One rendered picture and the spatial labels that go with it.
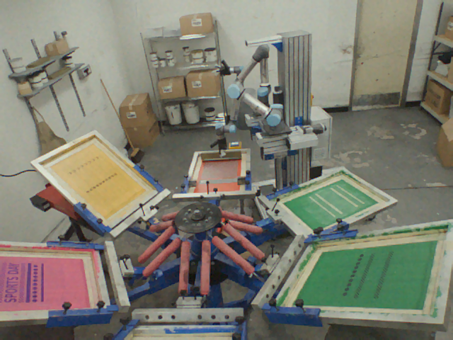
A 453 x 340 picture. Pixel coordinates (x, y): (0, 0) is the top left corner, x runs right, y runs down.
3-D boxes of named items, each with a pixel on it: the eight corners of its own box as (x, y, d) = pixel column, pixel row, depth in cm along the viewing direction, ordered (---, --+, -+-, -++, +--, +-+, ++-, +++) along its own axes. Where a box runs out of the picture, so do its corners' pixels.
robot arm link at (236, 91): (284, 113, 299) (235, 77, 295) (282, 120, 287) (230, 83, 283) (277, 122, 307) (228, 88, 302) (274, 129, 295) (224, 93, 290)
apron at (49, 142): (76, 175, 430) (43, 96, 375) (81, 175, 429) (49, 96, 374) (55, 200, 385) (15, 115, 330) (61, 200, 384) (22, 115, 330)
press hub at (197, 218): (202, 317, 296) (173, 194, 225) (246, 317, 291) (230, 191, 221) (196, 362, 263) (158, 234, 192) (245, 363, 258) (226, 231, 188)
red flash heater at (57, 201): (37, 202, 300) (32, 191, 294) (81, 176, 331) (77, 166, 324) (78, 222, 268) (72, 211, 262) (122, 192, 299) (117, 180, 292)
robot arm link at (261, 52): (267, 53, 321) (238, 91, 349) (270, 50, 329) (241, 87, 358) (258, 45, 319) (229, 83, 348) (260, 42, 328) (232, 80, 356)
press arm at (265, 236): (344, 201, 274) (345, 195, 271) (349, 205, 269) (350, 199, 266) (206, 262, 234) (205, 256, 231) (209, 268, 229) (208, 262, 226)
